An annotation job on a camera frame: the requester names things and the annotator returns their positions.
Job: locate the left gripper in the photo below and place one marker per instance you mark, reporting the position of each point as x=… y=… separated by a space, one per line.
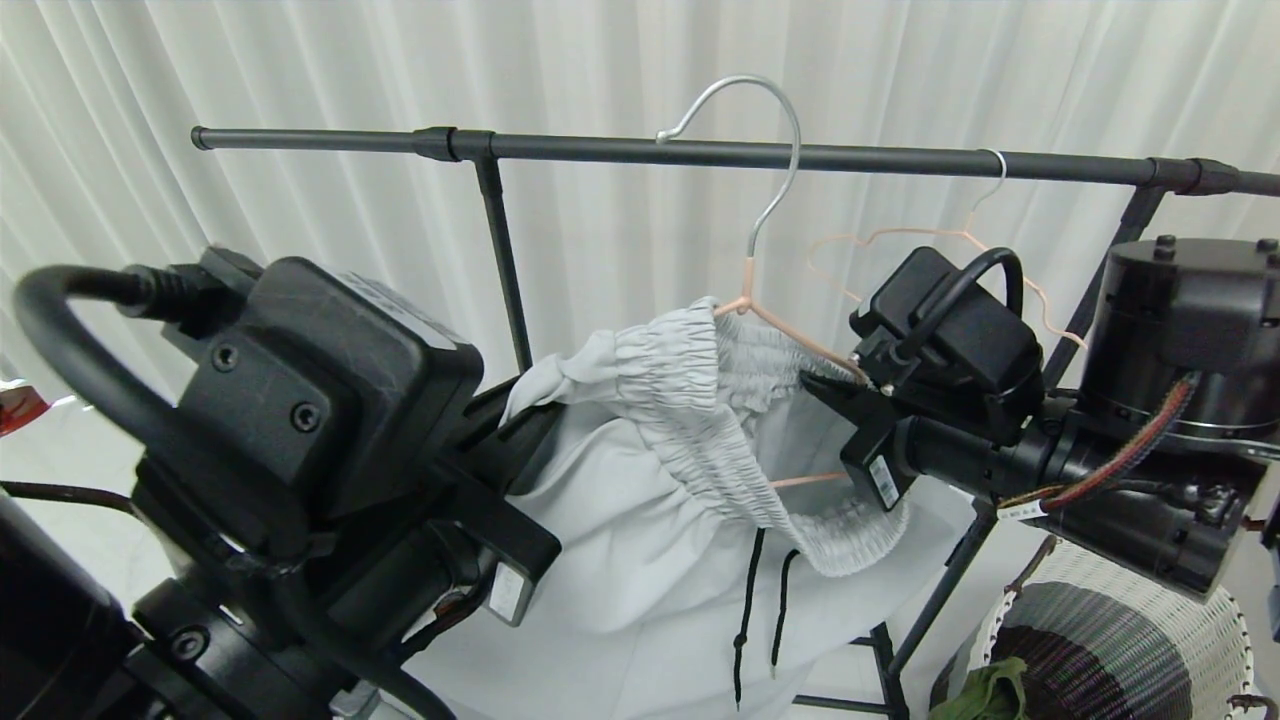
x=500 y=540

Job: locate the green printed shirt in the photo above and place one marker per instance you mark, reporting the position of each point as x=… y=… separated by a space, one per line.
x=985 y=695

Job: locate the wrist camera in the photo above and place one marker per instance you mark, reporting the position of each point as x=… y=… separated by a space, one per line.
x=960 y=340
x=330 y=390

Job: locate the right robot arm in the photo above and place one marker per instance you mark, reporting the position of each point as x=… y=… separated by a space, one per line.
x=1180 y=330

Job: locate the white curtain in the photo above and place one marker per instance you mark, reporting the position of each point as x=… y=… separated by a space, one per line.
x=300 y=70

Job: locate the pale grey shorts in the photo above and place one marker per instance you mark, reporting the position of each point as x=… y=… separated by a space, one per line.
x=620 y=520

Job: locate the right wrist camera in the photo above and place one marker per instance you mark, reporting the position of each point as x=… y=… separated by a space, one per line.
x=960 y=340

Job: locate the white laundry basket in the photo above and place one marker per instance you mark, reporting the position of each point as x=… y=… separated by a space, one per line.
x=1200 y=640

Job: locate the black clothes rack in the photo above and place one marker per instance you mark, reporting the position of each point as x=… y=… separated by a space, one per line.
x=620 y=149

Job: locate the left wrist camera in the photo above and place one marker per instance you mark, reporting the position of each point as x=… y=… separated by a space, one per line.
x=330 y=390

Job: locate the pink clothes hanger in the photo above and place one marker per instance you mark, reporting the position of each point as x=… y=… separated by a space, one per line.
x=920 y=231
x=747 y=278

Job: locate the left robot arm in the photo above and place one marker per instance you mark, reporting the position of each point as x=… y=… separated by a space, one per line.
x=60 y=640

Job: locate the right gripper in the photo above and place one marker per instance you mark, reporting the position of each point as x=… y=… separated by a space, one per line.
x=950 y=460

